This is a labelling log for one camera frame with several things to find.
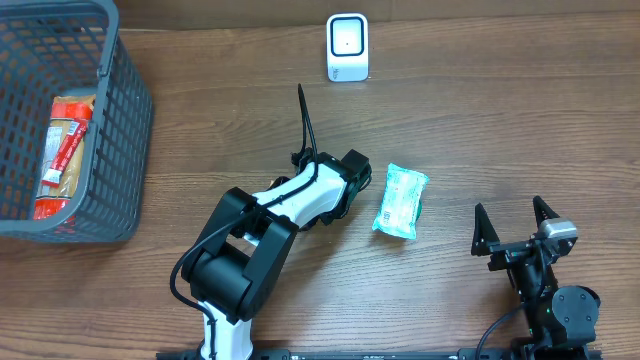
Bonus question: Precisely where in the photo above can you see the left black cable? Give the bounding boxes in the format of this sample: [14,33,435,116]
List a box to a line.
[169,83,321,360]

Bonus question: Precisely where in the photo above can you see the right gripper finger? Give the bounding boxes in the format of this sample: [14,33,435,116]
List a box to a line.
[471,203,500,256]
[532,195,559,227]

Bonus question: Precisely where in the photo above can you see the white barcode scanner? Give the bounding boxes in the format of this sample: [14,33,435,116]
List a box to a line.
[326,13,369,82]

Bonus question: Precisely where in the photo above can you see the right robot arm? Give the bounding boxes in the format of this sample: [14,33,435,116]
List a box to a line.
[471,196,602,359]

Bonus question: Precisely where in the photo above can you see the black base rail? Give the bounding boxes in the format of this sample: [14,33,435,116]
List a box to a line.
[156,348,604,360]

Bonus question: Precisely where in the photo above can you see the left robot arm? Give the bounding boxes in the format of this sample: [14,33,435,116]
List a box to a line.
[171,149,372,359]

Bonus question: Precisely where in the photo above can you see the grey plastic mesh basket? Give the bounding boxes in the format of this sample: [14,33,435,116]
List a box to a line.
[1,1,154,243]

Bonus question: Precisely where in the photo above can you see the orange noodle packet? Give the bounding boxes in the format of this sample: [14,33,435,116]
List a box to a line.
[33,95,96,220]

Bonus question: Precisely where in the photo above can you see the red white stick packet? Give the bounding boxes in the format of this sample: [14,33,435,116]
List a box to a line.
[41,119,88,188]

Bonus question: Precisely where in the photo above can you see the black cable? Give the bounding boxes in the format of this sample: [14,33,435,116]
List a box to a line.
[474,304,526,360]
[169,83,321,360]

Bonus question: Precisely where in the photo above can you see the teal snack packet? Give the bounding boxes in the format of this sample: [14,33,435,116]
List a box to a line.
[372,163,429,240]

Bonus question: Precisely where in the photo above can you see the right black cable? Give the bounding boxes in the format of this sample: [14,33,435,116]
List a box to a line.
[474,304,526,360]

